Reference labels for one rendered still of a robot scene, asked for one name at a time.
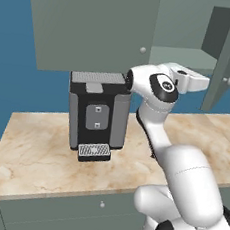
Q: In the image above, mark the black and grey coffee machine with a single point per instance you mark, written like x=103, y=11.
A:
x=96, y=118

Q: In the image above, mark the grey-green closed cabinet door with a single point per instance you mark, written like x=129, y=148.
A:
x=93, y=24

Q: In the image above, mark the grey-green wall cabinet shell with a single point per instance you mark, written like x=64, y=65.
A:
x=183, y=27

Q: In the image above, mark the grey-green open cabinet door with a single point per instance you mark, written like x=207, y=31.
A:
x=228, y=41

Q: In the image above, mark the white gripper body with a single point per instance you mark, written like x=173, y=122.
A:
x=198, y=82

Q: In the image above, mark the round silver drawer knob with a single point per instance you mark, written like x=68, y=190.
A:
x=102, y=204

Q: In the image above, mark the round silver door knob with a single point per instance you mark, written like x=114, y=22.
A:
x=143, y=50
x=229, y=79

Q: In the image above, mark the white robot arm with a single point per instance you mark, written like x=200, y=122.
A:
x=183, y=181

